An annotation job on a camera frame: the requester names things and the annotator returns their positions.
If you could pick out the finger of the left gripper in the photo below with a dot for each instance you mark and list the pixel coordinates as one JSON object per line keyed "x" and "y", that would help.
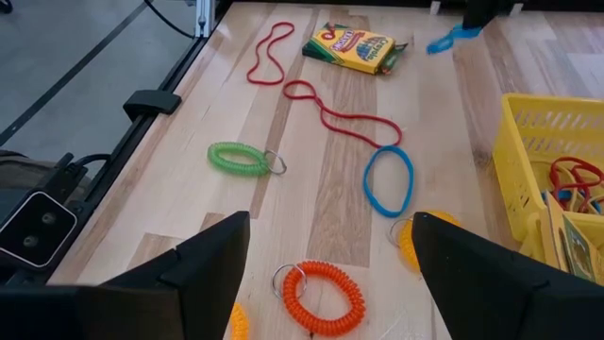
{"x": 473, "y": 13}
{"x": 490, "y": 10}

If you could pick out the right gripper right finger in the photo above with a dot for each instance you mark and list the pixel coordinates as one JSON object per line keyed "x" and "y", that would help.
{"x": 495, "y": 302}

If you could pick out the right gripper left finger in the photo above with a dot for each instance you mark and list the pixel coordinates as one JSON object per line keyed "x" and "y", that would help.
{"x": 198, "y": 293}

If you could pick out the blue rubber band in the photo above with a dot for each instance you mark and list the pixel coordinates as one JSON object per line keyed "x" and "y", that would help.
{"x": 443, "y": 43}
{"x": 364, "y": 184}

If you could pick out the yellow green Crayola crayon box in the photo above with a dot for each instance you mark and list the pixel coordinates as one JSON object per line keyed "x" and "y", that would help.
{"x": 575, "y": 245}
{"x": 354, "y": 47}

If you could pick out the black table edge clamp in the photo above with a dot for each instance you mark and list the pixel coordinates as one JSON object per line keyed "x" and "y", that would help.
{"x": 151, "y": 101}

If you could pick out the black table-level camera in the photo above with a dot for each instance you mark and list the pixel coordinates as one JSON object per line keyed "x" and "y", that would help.
{"x": 33, "y": 231}

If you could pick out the silver corner bracket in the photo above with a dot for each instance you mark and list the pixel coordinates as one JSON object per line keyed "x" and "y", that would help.
{"x": 205, "y": 19}

